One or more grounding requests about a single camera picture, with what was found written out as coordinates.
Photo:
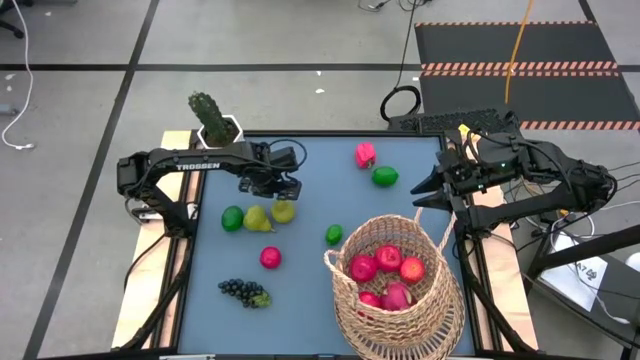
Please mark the wooden side board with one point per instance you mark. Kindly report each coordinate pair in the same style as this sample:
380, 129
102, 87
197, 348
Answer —
145, 280
505, 280

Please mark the yellow tag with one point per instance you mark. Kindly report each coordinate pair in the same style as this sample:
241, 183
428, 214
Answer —
465, 131

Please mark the red bell pepper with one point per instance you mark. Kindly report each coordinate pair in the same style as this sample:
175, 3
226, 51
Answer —
365, 156

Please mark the black hazard-striped floor mat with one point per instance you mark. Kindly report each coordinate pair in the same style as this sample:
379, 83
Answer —
550, 45

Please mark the green cactus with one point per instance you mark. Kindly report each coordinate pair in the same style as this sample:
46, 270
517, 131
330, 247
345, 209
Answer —
210, 117

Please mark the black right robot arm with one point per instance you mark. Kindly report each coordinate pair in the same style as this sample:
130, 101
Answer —
560, 170

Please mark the black office chair base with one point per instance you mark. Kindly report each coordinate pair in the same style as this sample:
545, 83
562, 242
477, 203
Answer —
12, 27

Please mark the dark grape bunch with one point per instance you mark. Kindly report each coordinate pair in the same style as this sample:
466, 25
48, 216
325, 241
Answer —
240, 290

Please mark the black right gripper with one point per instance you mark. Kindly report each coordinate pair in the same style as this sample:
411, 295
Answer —
465, 175

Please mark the pink dragon fruit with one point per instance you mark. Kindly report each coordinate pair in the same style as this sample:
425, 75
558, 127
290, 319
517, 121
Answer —
396, 296

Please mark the dark side table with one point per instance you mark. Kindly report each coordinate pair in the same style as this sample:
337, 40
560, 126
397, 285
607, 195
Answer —
622, 305

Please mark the white round object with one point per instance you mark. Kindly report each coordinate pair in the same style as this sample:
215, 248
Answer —
634, 261

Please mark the yellow-green pear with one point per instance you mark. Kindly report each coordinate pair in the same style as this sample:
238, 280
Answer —
255, 219
283, 213

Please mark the glossy red apple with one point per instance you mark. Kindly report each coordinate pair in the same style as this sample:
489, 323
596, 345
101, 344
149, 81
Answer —
369, 299

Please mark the white paper sheet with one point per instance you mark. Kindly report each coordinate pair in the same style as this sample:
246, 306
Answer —
580, 285

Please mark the red round fruit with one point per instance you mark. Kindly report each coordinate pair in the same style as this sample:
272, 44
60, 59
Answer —
362, 268

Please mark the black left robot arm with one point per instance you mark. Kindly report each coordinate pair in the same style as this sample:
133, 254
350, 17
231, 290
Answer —
200, 162

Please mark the small green lime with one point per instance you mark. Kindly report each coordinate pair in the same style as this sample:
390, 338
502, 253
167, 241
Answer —
334, 235

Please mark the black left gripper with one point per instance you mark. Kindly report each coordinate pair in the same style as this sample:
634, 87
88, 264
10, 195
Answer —
270, 182

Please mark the black stand beam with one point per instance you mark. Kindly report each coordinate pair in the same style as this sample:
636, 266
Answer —
585, 250

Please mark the grey power adapter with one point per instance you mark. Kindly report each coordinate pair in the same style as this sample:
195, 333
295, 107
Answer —
7, 109

